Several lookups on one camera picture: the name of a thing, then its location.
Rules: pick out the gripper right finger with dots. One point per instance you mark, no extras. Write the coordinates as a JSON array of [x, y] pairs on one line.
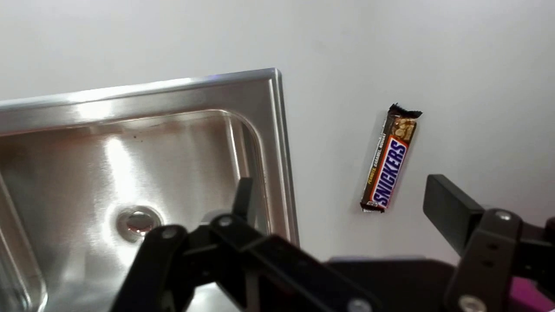
[[481, 242]]

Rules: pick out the brown candy bar packet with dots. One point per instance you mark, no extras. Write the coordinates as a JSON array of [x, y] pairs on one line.
[[390, 160]]

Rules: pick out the stainless steel sink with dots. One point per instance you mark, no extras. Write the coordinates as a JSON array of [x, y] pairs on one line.
[[130, 173]]

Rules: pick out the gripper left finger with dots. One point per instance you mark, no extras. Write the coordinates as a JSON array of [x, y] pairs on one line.
[[243, 255]]

